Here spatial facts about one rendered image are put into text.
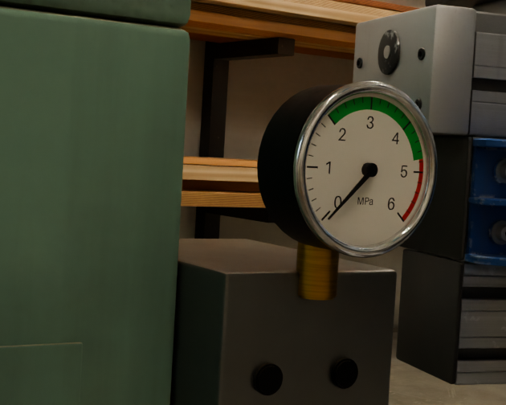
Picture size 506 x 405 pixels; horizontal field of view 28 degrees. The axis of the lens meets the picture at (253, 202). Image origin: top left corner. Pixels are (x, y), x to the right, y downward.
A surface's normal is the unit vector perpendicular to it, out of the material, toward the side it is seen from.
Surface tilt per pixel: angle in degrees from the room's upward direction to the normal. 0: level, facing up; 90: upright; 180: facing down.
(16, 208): 90
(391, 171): 90
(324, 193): 90
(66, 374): 90
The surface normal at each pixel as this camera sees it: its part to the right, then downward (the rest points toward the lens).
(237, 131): 0.55, 0.07
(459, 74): 0.32, 0.07
